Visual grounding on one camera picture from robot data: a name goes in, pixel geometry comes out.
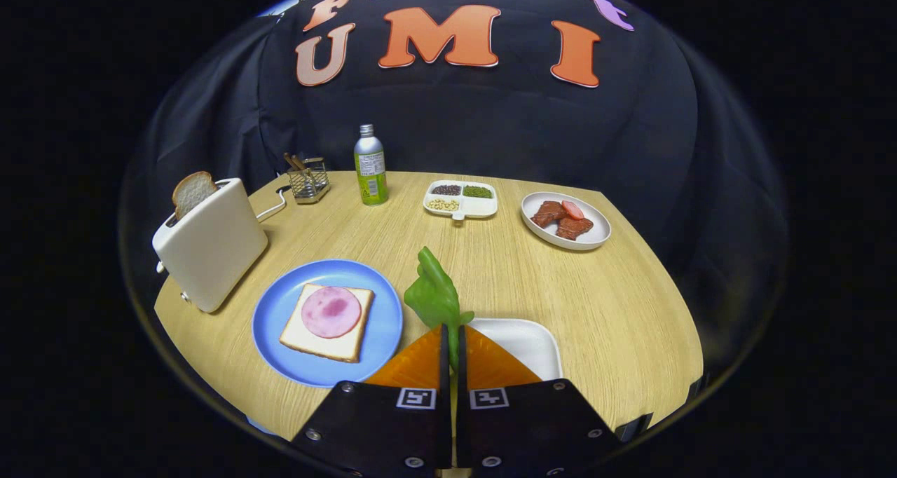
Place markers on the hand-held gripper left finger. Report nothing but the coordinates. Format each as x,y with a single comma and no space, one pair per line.
444,394

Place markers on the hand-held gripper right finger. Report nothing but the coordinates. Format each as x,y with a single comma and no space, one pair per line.
462,394

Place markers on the green lettuce leaf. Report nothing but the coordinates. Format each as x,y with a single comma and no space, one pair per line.
434,299

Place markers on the toasted bread slice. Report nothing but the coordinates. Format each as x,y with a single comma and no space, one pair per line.
193,192

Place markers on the white square plate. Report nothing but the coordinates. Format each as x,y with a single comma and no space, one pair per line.
532,345

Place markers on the pink ham slice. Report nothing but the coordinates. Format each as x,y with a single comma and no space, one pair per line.
331,312

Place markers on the white bread slice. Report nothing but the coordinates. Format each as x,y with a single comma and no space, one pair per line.
308,341

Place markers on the blue round plate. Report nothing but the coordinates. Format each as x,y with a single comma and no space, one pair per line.
280,324

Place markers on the white divided dish with beans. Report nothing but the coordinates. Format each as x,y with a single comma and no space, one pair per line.
483,208

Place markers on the brown meat piece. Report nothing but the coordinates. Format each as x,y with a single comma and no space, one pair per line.
573,228
548,214

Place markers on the white round plate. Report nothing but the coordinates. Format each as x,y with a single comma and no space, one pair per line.
596,236

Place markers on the pink sausage slice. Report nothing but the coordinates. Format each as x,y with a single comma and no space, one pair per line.
572,209

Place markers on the silver bottle with green label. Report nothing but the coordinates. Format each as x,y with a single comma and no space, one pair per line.
370,169

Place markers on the white toaster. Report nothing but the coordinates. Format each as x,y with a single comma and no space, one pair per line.
217,254

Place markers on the black backdrop cloth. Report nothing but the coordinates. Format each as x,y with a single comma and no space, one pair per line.
490,127

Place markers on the brown chopsticks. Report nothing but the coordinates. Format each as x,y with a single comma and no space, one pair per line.
294,161

